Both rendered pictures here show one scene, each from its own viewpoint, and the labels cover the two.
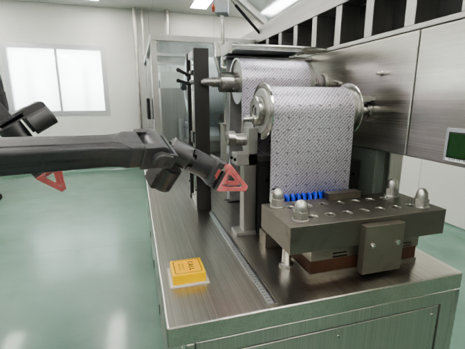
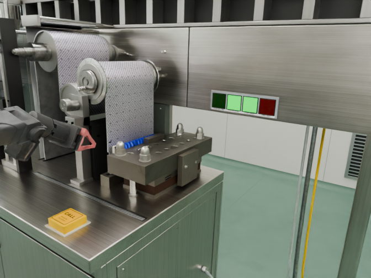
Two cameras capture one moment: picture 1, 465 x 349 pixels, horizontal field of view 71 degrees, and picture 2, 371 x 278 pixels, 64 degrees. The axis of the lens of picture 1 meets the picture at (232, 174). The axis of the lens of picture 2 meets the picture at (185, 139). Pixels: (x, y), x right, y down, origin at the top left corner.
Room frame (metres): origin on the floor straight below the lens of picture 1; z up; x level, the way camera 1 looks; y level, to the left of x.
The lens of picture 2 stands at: (-0.09, 0.32, 1.35)
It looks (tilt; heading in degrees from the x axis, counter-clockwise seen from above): 16 degrees down; 320
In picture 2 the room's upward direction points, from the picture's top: 2 degrees clockwise
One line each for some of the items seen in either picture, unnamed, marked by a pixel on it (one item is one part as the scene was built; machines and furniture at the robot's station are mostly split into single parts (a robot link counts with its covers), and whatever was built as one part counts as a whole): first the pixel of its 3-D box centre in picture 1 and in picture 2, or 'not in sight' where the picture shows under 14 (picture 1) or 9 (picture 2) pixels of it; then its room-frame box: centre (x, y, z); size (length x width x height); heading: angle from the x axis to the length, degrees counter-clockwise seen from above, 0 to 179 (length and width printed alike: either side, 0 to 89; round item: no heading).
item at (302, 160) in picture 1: (311, 164); (131, 119); (0.84, -0.21, 1.11); 0.23 x 0.01 x 0.18; 106
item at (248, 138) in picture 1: (243, 182); (78, 140); (0.89, -0.03, 1.05); 0.06 x 0.05 x 0.31; 106
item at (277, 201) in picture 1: (277, 197); (120, 148); (0.74, -0.11, 1.05); 0.04 x 0.04 x 0.04
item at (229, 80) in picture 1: (228, 82); (38, 52); (1.10, 0.01, 1.34); 0.06 x 0.06 x 0.06; 16
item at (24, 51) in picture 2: (210, 82); (21, 51); (1.08, 0.07, 1.34); 0.06 x 0.03 x 0.03; 106
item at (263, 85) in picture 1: (261, 111); (91, 81); (0.87, -0.08, 1.25); 0.15 x 0.01 x 0.15; 16
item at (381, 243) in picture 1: (381, 246); (188, 166); (0.65, -0.33, 0.97); 0.10 x 0.03 x 0.11; 106
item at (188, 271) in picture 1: (187, 271); (67, 220); (0.65, 0.10, 0.91); 0.07 x 0.07 x 0.02; 16
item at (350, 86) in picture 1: (346, 110); (143, 77); (0.94, -0.32, 1.25); 0.15 x 0.01 x 0.15; 16
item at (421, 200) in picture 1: (421, 197); (200, 132); (0.74, -0.45, 1.05); 0.04 x 0.04 x 0.04
